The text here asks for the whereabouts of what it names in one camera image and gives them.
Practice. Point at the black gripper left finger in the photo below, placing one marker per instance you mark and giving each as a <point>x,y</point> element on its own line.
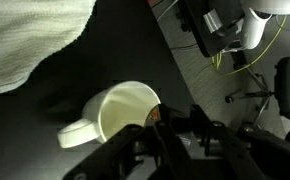
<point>165,150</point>

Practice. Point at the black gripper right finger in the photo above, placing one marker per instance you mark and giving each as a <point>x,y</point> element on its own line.
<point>251,156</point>

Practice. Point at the white towel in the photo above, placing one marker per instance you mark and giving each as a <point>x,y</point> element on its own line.
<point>25,40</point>

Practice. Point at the white mug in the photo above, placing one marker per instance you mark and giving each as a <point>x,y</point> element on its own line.
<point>118,110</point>

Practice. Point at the white VR controller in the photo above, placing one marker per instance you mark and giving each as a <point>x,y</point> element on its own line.
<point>253,30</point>

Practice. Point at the white VR headset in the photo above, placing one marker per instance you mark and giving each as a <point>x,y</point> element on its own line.
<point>278,5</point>

